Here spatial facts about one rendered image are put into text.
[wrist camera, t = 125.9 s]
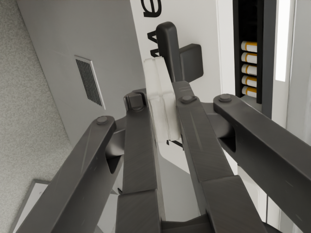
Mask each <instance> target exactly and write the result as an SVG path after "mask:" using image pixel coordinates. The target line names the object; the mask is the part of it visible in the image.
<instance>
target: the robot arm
mask: <svg viewBox="0 0 311 233"><path fill-rule="evenodd" d="M143 62H144V71H145V82H146V88H143V89H138V90H133V91H132V92H130V93H128V94H126V95H125V96H124V98H123V99H124V104H125V108H126V116H124V117H123V118H121V119H118V120H115V119H114V117H112V116H100V117H98V118H96V119H94V120H93V121H92V122H91V124H90V125H89V127H88V128H87V130H86V131H85V133H84V134H83V136H82V137H81V138H80V140H79V141H78V143H77V144H76V146H75V147H74V149H73V150H72V152H71V153H70V154H69V156H68V157H67V158H66V160H65V161H64V163H63V164H62V166H61V167H60V169H59V170H58V172H57V173H56V175H55V176H54V177H53V179H52V180H51V182H50V183H49V185H48V186H47V188H46V189H45V191H44V192H43V193H42V195H41V196H40V198H39V199H38V201H37V202H36V204H35V205H34V206H33V208H32V209H31V211H30V212H29V214H28V215H27V216H26V218H25V219H24V221H23V222H22V224H21V225H20V227H19V228H18V230H17V231H16V233H94V231H95V229H96V227H97V224H98V222H99V220H100V217H101V215H102V212H103V210H104V207H105V205H106V202H107V200H108V197H109V195H110V193H111V191H112V188H113V186H114V183H115V181H116V178H117V176H118V173H119V171H120V168H121V166H122V164H123V163H124V168H123V186H122V195H119V196H118V201H117V214H116V227H115V233H282V232H281V231H279V230H278V229H276V228H275V227H273V226H271V225H269V224H267V223H265V222H263V221H262V220H261V218H260V216H259V214H258V212H257V210H256V207H255V205H254V203H253V201H252V199H251V197H250V195H249V193H248V191H247V189H246V187H245V185H244V183H243V181H242V179H241V177H240V176H239V175H234V173H233V171H232V169H231V166H230V165H229V162H228V160H227V158H226V156H225V154H224V152H223V149H224V150H225V151H226V152H227V153H228V154H229V156H230V157H231V158H232V159H233V160H234V161H235V162H236V163H237V164H238V165H239V166H240V167H241V168H242V169H243V170H244V171H245V172H246V173H247V174H248V175H249V176H250V177H251V178H252V179H253V180H254V181H255V182H256V184H257V185H258V186H259V187H260V188H261V189H262V190H263V191H264V192H265V193H266V194H267V195H268V196H269V197H270V198H271V199H272V200H273V201H274V203H275V204H276V205H277V206H278V207H279V208H280V209H281V210H282V211H283V212H284V213H285V214H286V215H287V216H288V217H289V218H290V219H291V220H292V221H293V223H294V224H295V225H296V226H297V227H298V228H299V229H300V230H301V231H302V232H303V233H311V146H310V145H308V144H307V143H305V142H304V141H302V140H301V139H299V138H298V137H296V136H295V135H293V134H292V133H290V132H289V131H287V130H286V129H285V128H283V127H282V126H280V125H279V124H277V123H276V122H274V121H273V120H271V119H270V118H268V117H267V116H265V115H264V114H262V113H261V112H259V111H258V110H256V109H255V108H253V107H252V106H250V105H249V104H247V103H246V102H244V101H243V100H241V99H240V98H239V97H237V96H235V95H233V94H228V93H226V94H221V95H218V96H216V97H215V98H213V103H204V102H201V101H200V99H199V98H198V97H197V96H195V95H194V93H193V91H192V88H191V86H190V84H189V83H188V82H186V81H185V80H184V81H179V82H174V83H171V80H170V77H169V74H168V70H167V67H166V64H165V61H164V58H163V57H162V56H159V57H155V59H152V58H148V59H145V60H144V61H143ZM180 138H181V141H182V148H183V151H184V152H185V156H186V160H187V164H188V168H189V172H190V176H191V179H192V183H193V188H194V192H195V195H196V199H197V203H198V207H199V211H200V215H201V216H199V217H196V218H194V219H191V220H189V221H185V222H178V221H166V216H165V209H164V201H163V193H162V183H161V176H160V168H159V160H158V153H157V145H156V142H158V143H162V142H167V140H171V141H175V140H179V139H180ZM222 148H223V149H222Z"/></svg>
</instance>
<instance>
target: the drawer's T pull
mask: <svg viewBox="0 0 311 233"><path fill-rule="evenodd" d="M155 34H156V39H157V45H158V51H159V56H162V57H163V58H164V61H165V64H166V67H167V70H168V74H169V77H170V80H171V83H174V82H179V81H184V80H185V81H186V82H188V83H190V82H192V81H194V80H196V79H198V78H200V77H202V76H203V74H204V70H203V60H202V49H201V46H200V45H199V44H194V43H192V44H189V45H187V46H184V47H182V48H179V43H178V35H177V29H176V26H175V25H174V24H173V23H172V22H170V21H167V22H164V23H161V24H159V25H158V26H157V27H156V30H155Z"/></svg>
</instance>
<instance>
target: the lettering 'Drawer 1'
mask: <svg viewBox="0 0 311 233"><path fill-rule="evenodd" d="M157 1H158V10H157V12H155V9H154V3H153V0H150V4H151V10H152V12H149V11H148V10H147V9H146V7H145V5H144V0H141V4H142V7H143V9H144V11H145V12H143V15H144V17H152V18H156V17H159V16H160V14H161V12H162V4H161V0H157ZM147 36H148V39H149V40H151V41H153V42H155V43H156V44H157V40H156V39H155V38H153V36H156V31H152V32H149V33H147ZM155 53H159V51H158V49H153V50H150V54H151V56H152V57H154V58H155V57H159V56H158V55H157V54H155ZM169 141H171V140H169ZM171 142H173V143H174V144H176V145H178V146H180V147H182V144H181V143H179V142H178V141H171ZM166 143H167V145H169V142H168V140H167V142H166Z"/></svg>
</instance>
